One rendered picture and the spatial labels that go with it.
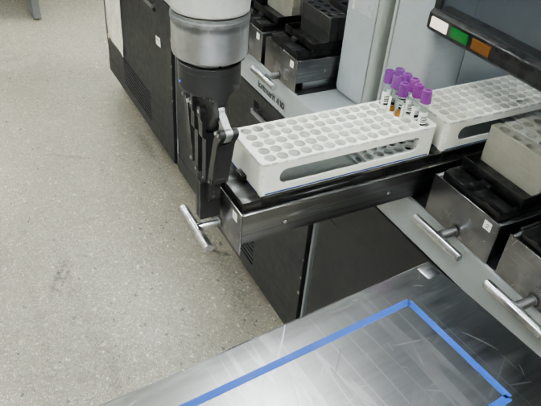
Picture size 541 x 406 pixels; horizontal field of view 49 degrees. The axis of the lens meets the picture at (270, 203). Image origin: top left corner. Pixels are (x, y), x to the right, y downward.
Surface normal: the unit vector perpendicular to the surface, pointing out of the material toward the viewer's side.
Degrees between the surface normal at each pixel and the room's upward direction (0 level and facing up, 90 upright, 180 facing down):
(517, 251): 90
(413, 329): 0
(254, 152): 0
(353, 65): 90
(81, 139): 0
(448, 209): 90
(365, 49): 90
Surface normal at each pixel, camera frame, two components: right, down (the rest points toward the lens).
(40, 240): 0.07, -0.80
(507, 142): -0.88, 0.23
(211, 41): 0.08, 0.61
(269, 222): 0.46, 0.56
